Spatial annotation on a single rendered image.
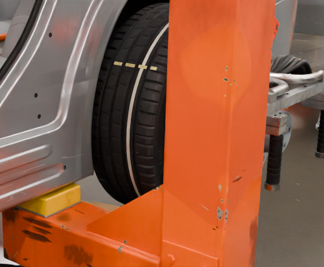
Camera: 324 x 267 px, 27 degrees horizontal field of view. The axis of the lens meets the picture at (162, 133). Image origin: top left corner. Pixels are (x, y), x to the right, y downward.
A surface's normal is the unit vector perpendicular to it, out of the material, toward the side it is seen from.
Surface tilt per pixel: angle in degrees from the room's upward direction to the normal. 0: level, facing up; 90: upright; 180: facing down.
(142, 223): 90
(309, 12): 107
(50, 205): 90
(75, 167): 90
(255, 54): 90
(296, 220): 0
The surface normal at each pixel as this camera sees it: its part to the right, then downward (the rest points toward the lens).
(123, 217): -0.58, 0.22
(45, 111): 0.82, 0.19
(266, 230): 0.04, -0.95
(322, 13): -0.33, 0.52
